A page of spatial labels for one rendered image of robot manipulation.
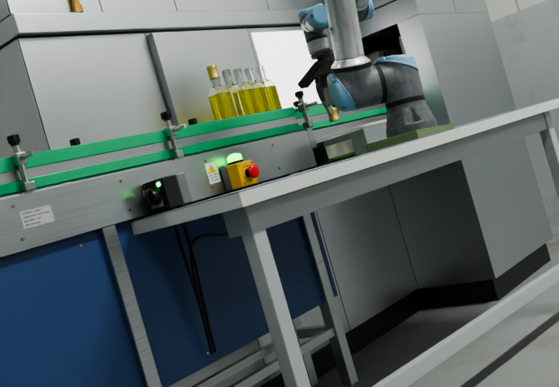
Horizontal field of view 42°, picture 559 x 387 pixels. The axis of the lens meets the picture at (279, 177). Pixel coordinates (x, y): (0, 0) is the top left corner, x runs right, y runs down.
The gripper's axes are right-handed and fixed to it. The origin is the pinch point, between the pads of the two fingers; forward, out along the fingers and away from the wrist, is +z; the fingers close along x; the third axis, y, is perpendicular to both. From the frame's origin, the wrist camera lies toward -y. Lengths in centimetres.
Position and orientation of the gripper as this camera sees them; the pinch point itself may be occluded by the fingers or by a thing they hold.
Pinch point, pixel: (332, 111)
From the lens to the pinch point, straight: 254.1
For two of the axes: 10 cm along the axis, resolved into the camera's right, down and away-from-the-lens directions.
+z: 2.8, 9.6, 0.1
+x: 6.0, -1.8, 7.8
